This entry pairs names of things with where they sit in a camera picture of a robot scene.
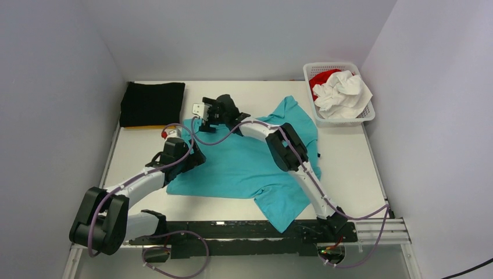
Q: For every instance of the folded black t shirt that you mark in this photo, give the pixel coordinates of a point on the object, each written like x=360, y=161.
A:
x=151, y=104

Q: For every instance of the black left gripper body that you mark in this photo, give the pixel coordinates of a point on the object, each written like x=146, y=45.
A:
x=192, y=160

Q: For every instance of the turquoise t shirt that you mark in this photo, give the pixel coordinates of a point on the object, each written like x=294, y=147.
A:
x=241, y=168

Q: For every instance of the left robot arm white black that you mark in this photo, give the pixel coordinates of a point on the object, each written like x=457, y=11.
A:
x=103, y=223

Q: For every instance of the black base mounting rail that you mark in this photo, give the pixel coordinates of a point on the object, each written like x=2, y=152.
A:
x=251, y=237

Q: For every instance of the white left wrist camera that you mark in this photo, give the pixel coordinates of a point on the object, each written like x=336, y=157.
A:
x=169, y=133

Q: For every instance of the white t shirt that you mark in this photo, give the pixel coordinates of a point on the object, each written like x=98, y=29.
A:
x=344, y=95

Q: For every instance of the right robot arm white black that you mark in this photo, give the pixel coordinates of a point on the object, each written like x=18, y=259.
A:
x=286, y=148

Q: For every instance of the red t shirt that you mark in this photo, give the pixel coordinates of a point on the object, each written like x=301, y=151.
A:
x=320, y=79

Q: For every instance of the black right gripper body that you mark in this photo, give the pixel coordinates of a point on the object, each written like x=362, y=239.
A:
x=215, y=118

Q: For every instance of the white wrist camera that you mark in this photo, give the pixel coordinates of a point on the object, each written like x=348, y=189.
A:
x=200, y=110
x=169, y=133

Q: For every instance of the folded yellow t shirt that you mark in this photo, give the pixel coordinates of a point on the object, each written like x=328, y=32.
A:
x=157, y=127

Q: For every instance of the white plastic laundry basket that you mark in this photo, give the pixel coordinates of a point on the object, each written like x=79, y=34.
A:
x=310, y=70

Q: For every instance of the aluminium table frame rail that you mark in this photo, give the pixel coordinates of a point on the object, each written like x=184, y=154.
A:
x=394, y=232

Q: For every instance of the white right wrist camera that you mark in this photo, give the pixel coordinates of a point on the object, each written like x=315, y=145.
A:
x=200, y=110

